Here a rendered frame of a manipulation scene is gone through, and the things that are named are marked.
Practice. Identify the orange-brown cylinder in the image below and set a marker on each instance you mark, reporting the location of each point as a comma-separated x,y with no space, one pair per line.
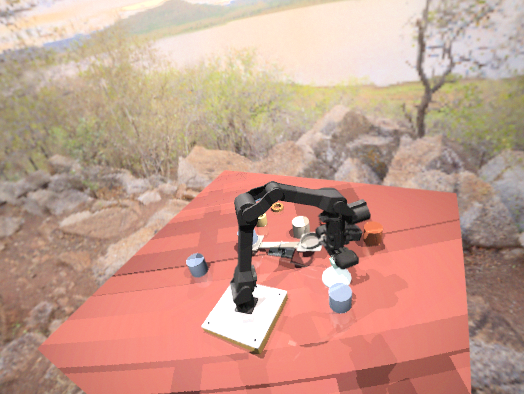
373,232

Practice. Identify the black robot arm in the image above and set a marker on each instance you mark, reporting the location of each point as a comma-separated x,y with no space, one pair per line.
338,215

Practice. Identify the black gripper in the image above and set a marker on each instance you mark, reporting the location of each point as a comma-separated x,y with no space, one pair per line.
334,245

